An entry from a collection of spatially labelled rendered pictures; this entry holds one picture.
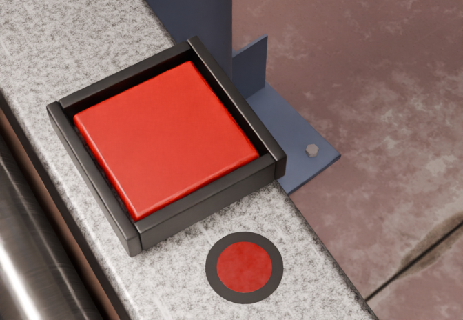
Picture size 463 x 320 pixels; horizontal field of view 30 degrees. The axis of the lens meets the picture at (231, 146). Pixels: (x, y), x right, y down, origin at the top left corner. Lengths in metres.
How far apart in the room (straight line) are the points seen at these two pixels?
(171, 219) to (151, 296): 0.03
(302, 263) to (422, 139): 1.16
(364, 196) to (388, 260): 0.12
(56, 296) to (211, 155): 0.08
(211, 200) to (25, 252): 0.08
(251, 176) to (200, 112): 0.04
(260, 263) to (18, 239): 0.10
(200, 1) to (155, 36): 0.65
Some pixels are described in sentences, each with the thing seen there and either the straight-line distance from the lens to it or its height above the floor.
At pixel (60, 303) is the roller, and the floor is 0.92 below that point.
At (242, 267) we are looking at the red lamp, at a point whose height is 0.92.
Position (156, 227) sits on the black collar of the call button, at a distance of 0.35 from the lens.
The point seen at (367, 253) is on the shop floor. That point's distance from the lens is 1.38.
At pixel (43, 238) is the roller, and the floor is 0.91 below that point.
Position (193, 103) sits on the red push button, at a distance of 0.38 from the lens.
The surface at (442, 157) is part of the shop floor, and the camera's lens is 1.49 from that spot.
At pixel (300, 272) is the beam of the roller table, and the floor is 0.91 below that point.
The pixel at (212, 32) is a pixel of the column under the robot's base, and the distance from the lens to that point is 1.13.
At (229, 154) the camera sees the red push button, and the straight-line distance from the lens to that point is 0.36.
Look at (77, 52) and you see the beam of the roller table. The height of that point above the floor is 0.92.
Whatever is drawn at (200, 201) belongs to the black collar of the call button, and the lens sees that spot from 0.35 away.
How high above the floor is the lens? 1.24
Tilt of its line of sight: 58 degrees down
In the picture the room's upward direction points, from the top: straight up
